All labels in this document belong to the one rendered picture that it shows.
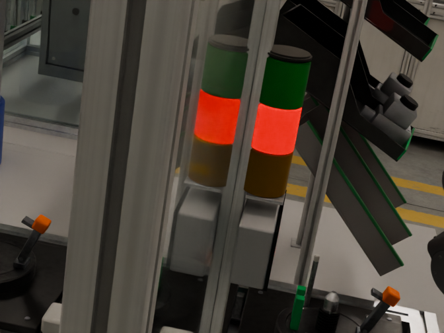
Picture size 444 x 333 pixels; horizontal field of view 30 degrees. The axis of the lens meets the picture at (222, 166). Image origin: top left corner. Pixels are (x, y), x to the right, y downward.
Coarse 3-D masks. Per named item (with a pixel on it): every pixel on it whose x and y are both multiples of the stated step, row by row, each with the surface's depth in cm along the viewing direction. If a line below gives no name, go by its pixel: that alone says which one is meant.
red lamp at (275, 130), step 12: (264, 108) 85; (276, 108) 85; (300, 108) 86; (264, 120) 86; (276, 120) 85; (288, 120) 85; (264, 132) 86; (276, 132) 86; (288, 132) 86; (252, 144) 87; (264, 144) 86; (276, 144) 86; (288, 144) 87
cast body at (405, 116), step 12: (396, 96) 132; (408, 96) 132; (384, 108) 132; (396, 108) 130; (408, 108) 130; (372, 120) 132; (384, 120) 131; (396, 120) 131; (408, 120) 130; (384, 132) 132; (396, 132) 132; (408, 132) 131
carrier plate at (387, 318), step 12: (252, 288) 129; (252, 300) 125; (264, 300) 126; (276, 300) 127; (288, 300) 127; (312, 300) 128; (252, 312) 122; (264, 312) 123; (276, 312) 123; (348, 312) 127; (360, 312) 127; (240, 324) 119; (252, 324) 119; (264, 324) 120; (384, 324) 125; (396, 324) 125
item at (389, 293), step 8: (392, 288) 114; (376, 296) 113; (384, 296) 113; (392, 296) 113; (384, 304) 114; (392, 304) 113; (376, 312) 114; (384, 312) 114; (368, 320) 115; (376, 320) 115; (360, 328) 116; (368, 328) 115
